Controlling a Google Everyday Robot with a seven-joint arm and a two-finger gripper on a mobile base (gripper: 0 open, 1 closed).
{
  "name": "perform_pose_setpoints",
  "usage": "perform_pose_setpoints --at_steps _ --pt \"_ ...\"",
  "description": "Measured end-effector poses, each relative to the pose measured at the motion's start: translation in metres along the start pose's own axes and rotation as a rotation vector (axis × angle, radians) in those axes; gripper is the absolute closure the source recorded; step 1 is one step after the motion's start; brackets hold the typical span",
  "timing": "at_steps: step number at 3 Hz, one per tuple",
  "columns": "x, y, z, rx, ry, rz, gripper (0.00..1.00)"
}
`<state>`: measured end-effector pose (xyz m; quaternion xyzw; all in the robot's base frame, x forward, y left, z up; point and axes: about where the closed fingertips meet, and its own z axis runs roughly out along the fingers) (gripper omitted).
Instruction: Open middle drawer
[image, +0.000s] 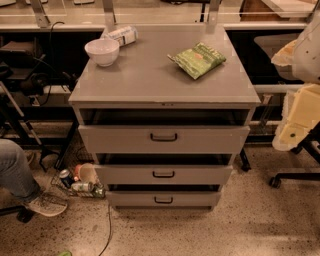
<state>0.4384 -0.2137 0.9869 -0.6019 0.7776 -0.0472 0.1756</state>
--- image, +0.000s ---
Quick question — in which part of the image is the grey drawer cabinet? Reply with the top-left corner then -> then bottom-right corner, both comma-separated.
68,23 -> 262,211

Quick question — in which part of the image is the green glass bottle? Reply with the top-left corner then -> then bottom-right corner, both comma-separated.
92,183 -> 105,198

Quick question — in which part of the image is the black floor cable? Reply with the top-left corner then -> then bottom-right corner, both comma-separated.
97,203 -> 114,256

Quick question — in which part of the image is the wire basket on floor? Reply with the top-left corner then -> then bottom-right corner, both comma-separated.
51,146 -> 95,198

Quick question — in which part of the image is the person leg in jeans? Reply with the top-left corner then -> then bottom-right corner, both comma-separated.
0,139 -> 40,203

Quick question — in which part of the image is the green chip bag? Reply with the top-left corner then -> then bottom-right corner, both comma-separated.
168,42 -> 226,80

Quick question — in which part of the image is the black office chair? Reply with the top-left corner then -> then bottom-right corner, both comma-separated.
268,121 -> 320,189

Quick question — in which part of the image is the beige cup in basket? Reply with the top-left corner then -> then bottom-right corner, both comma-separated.
78,163 -> 98,184

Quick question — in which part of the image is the black tripod stand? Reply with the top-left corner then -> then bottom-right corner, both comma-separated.
0,81 -> 61,173

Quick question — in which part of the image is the grey drawer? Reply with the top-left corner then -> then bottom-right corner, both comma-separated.
106,191 -> 221,207
95,165 -> 232,185
78,125 -> 249,154

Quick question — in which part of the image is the grey top drawer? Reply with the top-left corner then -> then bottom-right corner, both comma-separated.
78,125 -> 249,154

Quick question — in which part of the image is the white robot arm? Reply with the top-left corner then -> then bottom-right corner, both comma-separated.
271,13 -> 320,151

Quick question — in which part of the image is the white sneaker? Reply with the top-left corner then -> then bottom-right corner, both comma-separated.
25,192 -> 68,217

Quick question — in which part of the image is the white plastic-wrapped package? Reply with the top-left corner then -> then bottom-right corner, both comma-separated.
104,26 -> 138,46

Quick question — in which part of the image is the green soda can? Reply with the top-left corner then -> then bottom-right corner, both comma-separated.
71,181 -> 94,192

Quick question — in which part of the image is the white bowl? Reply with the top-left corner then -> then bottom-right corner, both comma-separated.
84,39 -> 120,67

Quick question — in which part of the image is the grey bottom drawer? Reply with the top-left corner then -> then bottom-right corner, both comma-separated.
106,191 -> 221,207

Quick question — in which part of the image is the blue soda can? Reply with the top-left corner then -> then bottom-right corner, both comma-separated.
59,169 -> 74,188

